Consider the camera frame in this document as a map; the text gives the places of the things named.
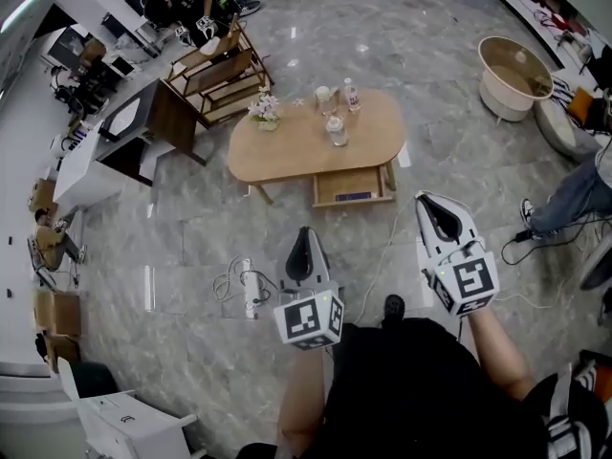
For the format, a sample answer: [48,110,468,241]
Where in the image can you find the white kitchen cabinet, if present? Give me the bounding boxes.
[56,357,200,459]

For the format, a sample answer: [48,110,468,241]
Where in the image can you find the person's right forearm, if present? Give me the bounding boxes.
[466,298,535,401]

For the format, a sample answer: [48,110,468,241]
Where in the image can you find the large cardboard box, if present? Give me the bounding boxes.
[33,288,82,339]

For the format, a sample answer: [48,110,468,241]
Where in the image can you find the pink flowers in pot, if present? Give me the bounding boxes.
[247,85,282,132]

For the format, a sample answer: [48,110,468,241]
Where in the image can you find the short glass jar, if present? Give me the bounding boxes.
[325,115,350,147]

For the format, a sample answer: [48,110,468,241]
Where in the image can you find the dark green bin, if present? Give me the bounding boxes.
[71,361,120,400]

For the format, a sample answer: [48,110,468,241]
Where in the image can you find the wooden shelf rack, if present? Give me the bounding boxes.
[162,14,276,131]

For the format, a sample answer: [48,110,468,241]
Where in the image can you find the striped throw blanket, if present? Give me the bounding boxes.
[573,359,600,391]

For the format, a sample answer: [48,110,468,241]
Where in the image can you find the white rectangular cabinet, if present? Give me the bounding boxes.
[52,120,123,219]

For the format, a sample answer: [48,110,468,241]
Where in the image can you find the black cable with plug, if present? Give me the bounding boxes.
[500,217,612,267]

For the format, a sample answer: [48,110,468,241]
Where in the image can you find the orange cushion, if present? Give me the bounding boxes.
[568,87,599,123]

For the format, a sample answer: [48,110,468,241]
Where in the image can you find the dark wood cabinet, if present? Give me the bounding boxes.
[95,77,208,186]

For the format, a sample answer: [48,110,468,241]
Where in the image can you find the small cardboard box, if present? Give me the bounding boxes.
[45,333,82,367]

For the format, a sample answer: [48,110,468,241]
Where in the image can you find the wooden coffee table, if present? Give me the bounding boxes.
[227,87,407,206]

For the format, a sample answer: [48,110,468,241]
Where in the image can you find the grey round pouf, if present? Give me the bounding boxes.
[534,97,603,162]

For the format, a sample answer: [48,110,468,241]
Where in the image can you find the white oval tray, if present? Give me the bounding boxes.
[109,98,141,136]

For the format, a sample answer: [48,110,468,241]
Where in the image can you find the person's right black shoe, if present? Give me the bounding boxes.
[383,294,406,325]

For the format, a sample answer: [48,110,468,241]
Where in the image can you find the round white glass-top table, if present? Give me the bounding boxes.
[477,35,555,122]

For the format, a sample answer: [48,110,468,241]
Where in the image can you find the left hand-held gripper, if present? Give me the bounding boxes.
[273,226,346,352]

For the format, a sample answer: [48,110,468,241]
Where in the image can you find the grey shoulder strap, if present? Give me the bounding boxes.
[544,363,599,459]

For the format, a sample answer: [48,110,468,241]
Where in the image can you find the white power strip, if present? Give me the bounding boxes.
[241,258,263,319]

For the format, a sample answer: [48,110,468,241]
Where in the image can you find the wooden drawer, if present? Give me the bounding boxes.
[312,164,396,208]

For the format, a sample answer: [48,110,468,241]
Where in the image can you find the plastic bottle red label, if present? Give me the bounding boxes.
[342,77,362,114]

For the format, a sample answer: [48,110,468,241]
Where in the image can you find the person's black clothes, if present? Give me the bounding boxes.
[236,317,611,459]

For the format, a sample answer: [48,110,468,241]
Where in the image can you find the person's left forearm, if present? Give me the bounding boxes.
[276,346,331,448]

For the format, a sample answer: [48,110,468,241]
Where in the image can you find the black white striped cushion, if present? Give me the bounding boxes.
[549,76,582,119]

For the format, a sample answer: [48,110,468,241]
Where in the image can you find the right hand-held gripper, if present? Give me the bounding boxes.
[414,191,501,317]

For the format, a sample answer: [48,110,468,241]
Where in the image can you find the glass cup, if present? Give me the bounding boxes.
[314,85,339,117]

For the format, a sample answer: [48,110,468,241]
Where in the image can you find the coiled white cable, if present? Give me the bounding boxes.
[212,254,278,306]

